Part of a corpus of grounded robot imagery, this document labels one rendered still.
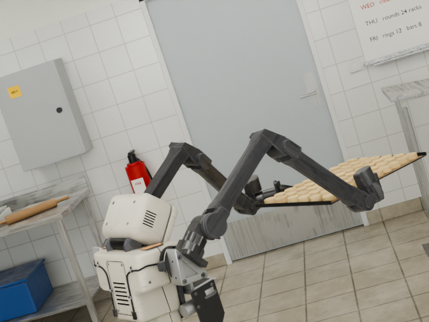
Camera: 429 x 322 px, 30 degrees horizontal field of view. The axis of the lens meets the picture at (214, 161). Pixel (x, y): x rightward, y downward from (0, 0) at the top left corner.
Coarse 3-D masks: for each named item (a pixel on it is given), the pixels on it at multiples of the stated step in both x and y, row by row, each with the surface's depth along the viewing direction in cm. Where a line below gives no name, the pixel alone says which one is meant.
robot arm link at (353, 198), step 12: (288, 144) 260; (288, 156) 266; (300, 156) 266; (300, 168) 267; (312, 168) 268; (324, 168) 271; (312, 180) 271; (324, 180) 270; (336, 180) 272; (336, 192) 273; (348, 192) 274; (360, 192) 276; (348, 204) 278; (360, 204) 275
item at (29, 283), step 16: (0, 272) 598; (16, 272) 581; (32, 272) 567; (0, 288) 556; (16, 288) 556; (32, 288) 561; (48, 288) 590; (0, 304) 559; (16, 304) 559; (32, 304) 558; (0, 320) 562
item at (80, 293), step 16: (80, 176) 594; (32, 192) 600; (48, 192) 599; (64, 192) 598; (80, 192) 586; (16, 208) 604; (64, 208) 541; (16, 224) 541; (32, 224) 530; (64, 240) 533; (96, 240) 597; (80, 272) 538; (64, 288) 598; (80, 288) 539; (96, 288) 570; (48, 304) 570; (64, 304) 557; (80, 304) 545; (16, 320) 557; (32, 320) 551; (96, 320) 543
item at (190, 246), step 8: (192, 232) 241; (184, 240) 240; (192, 240) 240; (200, 240) 241; (176, 248) 241; (184, 248) 238; (192, 248) 238; (200, 248) 240; (192, 256) 235; (200, 256) 240; (200, 264) 239
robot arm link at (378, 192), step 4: (372, 184) 280; (376, 184) 280; (372, 188) 280; (376, 188) 280; (380, 188) 281; (372, 192) 281; (376, 192) 280; (380, 192) 280; (376, 196) 280; (380, 196) 281; (380, 200) 281
